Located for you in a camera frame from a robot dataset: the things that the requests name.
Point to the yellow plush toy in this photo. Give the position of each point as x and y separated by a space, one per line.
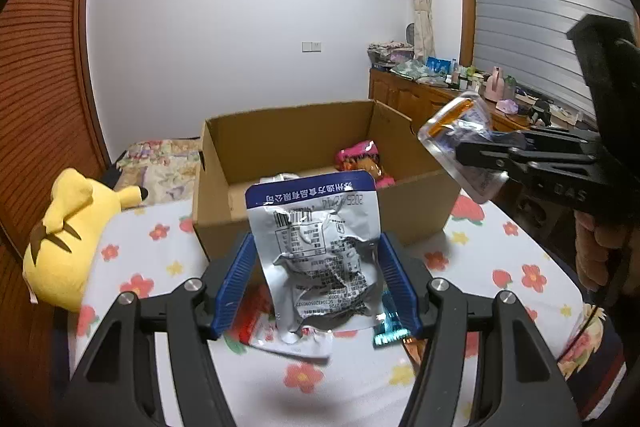
75 217

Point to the person's right hand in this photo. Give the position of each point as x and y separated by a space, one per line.
595 247

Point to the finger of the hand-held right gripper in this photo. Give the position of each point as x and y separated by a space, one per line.
560 136
490 155

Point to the green folded fabric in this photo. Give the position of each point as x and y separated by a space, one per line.
415 71

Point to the teal candy wrapper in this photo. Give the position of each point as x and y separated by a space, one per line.
390 334

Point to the wooden louvred wardrobe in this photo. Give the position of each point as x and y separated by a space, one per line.
45 82

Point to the silver snack packet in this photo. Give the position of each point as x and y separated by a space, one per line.
310 247

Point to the grey window blind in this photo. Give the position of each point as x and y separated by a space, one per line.
530 7

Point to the wooden sideboard cabinet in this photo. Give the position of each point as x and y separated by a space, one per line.
395 94

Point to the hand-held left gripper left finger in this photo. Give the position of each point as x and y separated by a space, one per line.
235 287

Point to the pile of folded cloth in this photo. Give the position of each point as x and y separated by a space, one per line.
390 53

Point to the strawberry print bed sheet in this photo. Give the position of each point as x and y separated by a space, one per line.
350 392

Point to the red snack packet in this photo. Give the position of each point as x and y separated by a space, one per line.
255 324

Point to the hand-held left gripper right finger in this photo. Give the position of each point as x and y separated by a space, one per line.
400 287

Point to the blue carton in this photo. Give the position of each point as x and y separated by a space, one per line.
438 65

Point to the floral pillow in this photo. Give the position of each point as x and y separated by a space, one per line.
160 167

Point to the brown cardboard box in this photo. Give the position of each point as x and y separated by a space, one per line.
220 227

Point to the orange snack packet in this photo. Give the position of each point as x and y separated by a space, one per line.
415 352

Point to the white wall switch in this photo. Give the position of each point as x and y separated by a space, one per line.
311 46

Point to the clear orange-edged snack packet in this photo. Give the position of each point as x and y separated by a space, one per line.
465 117

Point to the pink drumstick snack packet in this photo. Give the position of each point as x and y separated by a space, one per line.
357 157

